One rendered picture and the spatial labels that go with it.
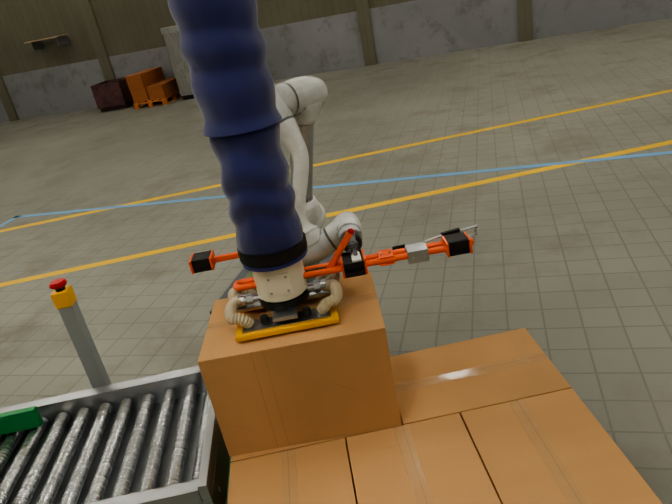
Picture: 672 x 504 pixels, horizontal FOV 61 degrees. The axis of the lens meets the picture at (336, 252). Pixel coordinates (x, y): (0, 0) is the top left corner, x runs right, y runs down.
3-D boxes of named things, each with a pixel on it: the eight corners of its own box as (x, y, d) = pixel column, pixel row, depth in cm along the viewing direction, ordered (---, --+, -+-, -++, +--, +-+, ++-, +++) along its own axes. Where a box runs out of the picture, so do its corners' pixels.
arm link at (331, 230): (368, 237, 216) (339, 255, 218) (364, 222, 230) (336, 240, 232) (353, 215, 212) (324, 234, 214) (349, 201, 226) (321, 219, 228)
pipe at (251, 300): (233, 330, 185) (229, 315, 182) (239, 293, 207) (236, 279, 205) (337, 310, 184) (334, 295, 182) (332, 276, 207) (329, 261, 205)
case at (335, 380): (229, 457, 197) (197, 362, 180) (240, 384, 233) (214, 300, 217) (401, 426, 195) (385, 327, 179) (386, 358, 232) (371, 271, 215)
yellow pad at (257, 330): (235, 343, 184) (232, 330, 182) (238, 326, 193) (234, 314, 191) (339, 323, 184) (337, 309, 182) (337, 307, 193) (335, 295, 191)
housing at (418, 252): (409, 265, 190) (407, 253, 188) (405, 256, 196) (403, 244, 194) (430, 261, 190) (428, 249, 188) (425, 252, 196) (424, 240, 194)
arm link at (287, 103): (279, 118, 213) (306, 108, 221) (254, 77, 213) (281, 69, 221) (265, 135, 223) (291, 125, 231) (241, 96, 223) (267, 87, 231)
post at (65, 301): (129, 474, 276) (49, 295, 234) (132, 464, 282) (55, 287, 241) (143, 471, 276) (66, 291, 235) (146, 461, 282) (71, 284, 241)
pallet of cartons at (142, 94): (190, 93, 1580) (181, 62, 1546) (165, 105, 1458) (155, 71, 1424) (158, 98, 1608) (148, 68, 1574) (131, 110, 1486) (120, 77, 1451)
